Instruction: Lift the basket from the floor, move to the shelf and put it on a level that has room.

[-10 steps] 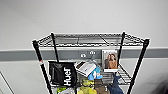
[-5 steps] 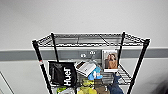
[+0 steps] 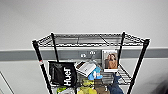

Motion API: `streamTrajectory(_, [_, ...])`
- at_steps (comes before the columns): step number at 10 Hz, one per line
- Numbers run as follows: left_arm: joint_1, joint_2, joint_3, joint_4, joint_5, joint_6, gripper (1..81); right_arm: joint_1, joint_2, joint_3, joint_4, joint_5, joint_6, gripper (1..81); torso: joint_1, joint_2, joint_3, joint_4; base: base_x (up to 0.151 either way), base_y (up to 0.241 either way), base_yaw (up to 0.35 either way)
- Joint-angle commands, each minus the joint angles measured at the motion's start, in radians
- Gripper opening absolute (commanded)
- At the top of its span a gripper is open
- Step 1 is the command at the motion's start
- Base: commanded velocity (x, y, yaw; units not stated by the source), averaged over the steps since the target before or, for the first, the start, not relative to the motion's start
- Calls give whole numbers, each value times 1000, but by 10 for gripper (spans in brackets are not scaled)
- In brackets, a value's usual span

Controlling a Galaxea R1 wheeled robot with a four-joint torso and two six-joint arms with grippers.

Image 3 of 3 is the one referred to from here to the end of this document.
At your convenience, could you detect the white flat box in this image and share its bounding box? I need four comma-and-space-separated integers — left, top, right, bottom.
74, 59, 96, 77

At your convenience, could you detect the box with portrait photo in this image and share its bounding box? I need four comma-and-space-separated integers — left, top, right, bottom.
101, 49, 119, 73

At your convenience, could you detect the black bag white print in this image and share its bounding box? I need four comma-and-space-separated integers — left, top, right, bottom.
48, 60, 78, 88

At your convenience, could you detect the green round item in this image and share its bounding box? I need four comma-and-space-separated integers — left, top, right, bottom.
56, 85, 68, 94

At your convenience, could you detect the blue shark plush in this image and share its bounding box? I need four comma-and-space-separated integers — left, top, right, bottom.
108, 73, 125, 94

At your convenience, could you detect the grey wall outlet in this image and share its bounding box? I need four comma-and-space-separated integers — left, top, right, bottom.
89, 49, 98, 56
80, 51, 88, 58

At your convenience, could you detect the black wire shelf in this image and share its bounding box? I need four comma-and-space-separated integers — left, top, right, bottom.
31, 31, 151, 94

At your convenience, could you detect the long grey wall band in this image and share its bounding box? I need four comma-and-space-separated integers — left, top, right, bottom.
0, 47, 168, 62

